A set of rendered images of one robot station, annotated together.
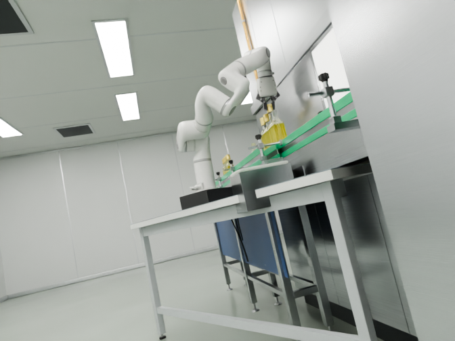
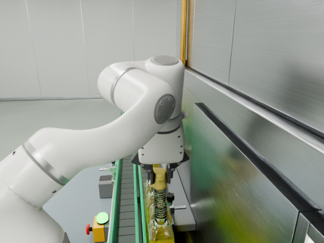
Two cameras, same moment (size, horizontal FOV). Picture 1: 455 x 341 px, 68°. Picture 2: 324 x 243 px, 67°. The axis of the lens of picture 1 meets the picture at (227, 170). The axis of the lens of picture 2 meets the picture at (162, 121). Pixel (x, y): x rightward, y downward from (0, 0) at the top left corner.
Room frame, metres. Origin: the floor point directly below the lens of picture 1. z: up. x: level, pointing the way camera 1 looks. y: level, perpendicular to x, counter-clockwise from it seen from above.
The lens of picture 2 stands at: (1.23, -0.35, 1.50)
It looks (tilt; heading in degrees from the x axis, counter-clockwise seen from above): 19 degrees down; 6
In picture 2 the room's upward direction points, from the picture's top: straight up
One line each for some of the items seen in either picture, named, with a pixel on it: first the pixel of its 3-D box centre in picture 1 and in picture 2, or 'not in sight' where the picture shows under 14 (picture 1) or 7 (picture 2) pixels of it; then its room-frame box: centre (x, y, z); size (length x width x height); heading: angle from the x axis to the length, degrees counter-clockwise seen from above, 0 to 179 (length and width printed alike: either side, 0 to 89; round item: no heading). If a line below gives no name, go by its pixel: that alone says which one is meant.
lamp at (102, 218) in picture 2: not in sight; (102, 217); (1.97, -0.03, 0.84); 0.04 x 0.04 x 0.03
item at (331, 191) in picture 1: (223, 282); not in sight; (1.72, 0.13, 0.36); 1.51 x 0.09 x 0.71; 41
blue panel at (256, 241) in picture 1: (250, 229); not in sight; (2.43, -0.07, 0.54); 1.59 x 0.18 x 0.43; 14
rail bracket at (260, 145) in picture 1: (265, 146); not in sight; (1.56, -0.20, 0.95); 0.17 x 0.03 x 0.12; 104
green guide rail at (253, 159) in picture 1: (226, 179); (120, 145); (2.44, 0.02, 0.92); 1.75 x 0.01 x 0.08; 14
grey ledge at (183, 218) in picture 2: not in sight; (165, 166); (2.38, -0.24, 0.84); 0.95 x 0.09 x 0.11; 14
